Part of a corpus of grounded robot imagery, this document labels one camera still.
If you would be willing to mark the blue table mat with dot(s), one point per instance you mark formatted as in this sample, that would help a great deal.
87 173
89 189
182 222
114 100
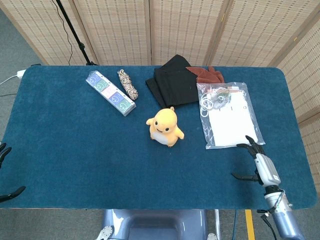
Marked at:
100 155

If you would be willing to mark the long box with coloured squares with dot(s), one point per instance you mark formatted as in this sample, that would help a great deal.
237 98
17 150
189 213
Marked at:
110 93

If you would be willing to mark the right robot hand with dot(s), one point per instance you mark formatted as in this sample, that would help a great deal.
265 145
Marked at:
265 167

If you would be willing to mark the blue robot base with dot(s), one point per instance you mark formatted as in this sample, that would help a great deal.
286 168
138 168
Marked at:
155 225

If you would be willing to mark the black folded cloth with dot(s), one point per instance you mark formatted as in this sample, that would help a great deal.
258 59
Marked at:
175 82

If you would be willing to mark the white power strip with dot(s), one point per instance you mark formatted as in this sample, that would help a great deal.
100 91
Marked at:
20 73

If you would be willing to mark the black tripod stand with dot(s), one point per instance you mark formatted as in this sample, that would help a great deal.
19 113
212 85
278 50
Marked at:
75 32

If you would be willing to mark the rust brown cloth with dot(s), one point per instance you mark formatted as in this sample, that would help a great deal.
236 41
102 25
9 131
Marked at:
207 74

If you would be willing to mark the clear plastic zip bag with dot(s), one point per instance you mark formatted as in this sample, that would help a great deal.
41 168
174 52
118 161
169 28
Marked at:
227 115

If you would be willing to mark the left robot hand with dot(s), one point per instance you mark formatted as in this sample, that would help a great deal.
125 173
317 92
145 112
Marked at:
4 155

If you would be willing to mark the yellow plush toy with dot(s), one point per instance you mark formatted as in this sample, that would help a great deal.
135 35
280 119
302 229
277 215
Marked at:
165 127

